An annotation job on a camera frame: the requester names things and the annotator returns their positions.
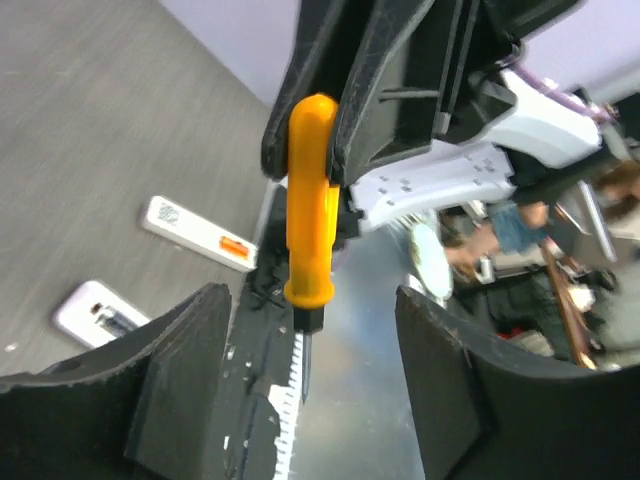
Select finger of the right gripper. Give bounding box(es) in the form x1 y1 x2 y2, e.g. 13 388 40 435
260 0 386 180

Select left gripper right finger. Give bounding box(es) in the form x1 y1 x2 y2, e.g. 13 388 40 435
395 286 639 479

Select orange handled screwdriver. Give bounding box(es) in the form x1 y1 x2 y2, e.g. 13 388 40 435
284 94 340 400

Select white remote orange batteries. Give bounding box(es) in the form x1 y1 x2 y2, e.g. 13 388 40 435
140 195 257 273

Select white slotted cable duct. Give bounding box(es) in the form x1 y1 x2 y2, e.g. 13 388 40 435
268 333 305 480

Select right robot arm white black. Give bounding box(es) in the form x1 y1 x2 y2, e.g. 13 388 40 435
261 1 634 243

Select white remote control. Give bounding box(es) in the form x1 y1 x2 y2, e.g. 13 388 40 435
52 280 150 349

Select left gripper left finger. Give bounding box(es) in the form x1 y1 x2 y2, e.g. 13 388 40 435
1 284 231 479

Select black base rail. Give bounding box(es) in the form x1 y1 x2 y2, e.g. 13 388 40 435
217 186 296 479

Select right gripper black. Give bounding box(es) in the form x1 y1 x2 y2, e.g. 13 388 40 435
328 0 581 185

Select orange AAA battery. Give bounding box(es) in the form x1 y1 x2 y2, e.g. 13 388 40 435
219 236 250 258

